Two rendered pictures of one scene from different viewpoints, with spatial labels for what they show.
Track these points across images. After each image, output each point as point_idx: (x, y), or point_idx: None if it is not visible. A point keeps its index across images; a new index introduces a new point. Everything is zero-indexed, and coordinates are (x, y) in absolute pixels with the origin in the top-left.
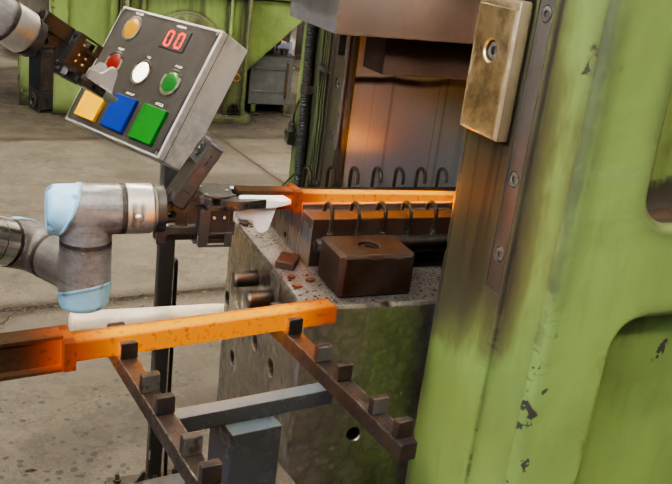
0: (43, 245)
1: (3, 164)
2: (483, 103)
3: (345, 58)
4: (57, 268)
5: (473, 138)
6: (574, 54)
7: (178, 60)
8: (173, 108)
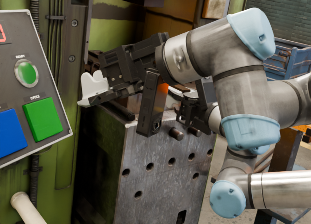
0: (247, 172)
1: None
2: (217, 7)
3: (90, 5)
4: (252, 171)
5: (202, 21)
6: None
7: (14, 51)
8: (50, 91)
